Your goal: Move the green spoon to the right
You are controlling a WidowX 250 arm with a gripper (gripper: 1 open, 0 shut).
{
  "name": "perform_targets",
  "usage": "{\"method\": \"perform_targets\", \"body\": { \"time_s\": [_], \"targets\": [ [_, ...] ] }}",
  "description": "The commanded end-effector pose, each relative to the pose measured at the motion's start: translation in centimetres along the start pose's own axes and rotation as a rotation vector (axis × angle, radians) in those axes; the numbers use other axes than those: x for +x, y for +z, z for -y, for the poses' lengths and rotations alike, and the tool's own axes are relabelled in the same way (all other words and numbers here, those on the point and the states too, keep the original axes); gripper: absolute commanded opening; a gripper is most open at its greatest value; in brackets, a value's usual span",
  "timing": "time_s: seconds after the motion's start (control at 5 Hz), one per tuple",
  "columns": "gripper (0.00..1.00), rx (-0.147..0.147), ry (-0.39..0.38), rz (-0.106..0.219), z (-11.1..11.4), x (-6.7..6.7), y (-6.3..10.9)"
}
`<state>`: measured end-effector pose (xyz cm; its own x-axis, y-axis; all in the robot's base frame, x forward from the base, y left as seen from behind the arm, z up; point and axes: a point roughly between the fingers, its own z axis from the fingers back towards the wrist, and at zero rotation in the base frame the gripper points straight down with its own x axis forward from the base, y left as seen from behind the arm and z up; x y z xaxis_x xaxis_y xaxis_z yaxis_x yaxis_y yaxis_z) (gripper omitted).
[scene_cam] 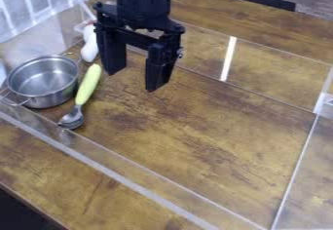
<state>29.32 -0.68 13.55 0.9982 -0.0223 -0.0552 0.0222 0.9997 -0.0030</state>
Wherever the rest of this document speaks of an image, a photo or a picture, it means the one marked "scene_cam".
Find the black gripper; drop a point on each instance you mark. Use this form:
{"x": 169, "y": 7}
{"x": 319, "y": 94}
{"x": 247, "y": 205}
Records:
{"x": 140, "y": 22}

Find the green handled metal spoon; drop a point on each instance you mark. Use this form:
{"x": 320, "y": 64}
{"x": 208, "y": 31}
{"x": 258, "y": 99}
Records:
{"x": 73, "y": 120}

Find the clear acrylic stand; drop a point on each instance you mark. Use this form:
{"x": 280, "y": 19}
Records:
{"x": 86, "y": 17}

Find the small steel pot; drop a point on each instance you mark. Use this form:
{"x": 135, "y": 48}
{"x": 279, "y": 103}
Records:
{"x": 44, "y": 82}

